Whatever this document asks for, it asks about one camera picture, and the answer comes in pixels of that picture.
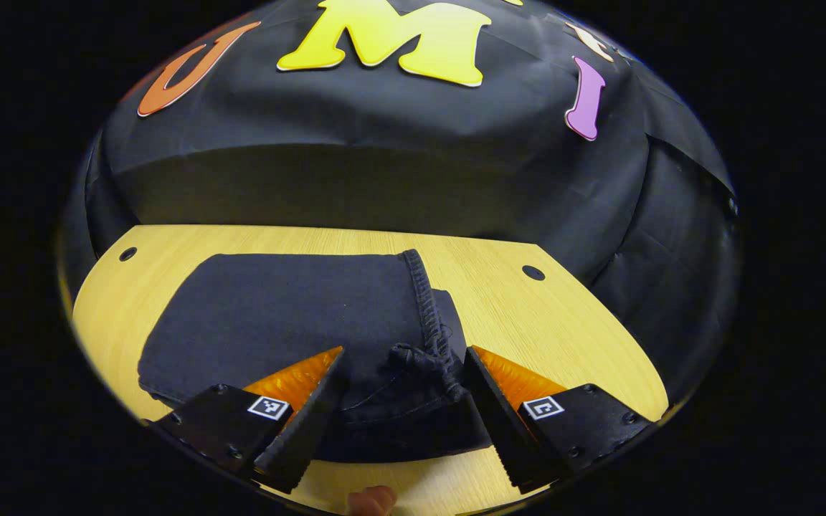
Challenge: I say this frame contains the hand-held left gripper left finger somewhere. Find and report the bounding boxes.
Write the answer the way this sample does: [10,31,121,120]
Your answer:
[143,345,349,495]

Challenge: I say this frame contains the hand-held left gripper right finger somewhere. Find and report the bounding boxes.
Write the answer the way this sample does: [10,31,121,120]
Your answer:
[460,345,656,497]

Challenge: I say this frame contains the black jeans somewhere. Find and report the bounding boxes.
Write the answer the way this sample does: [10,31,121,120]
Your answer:
[137,248,493,464]

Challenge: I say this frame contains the black backdrop cloth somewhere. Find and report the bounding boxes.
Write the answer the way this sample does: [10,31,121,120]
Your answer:
[62,0,740,402]

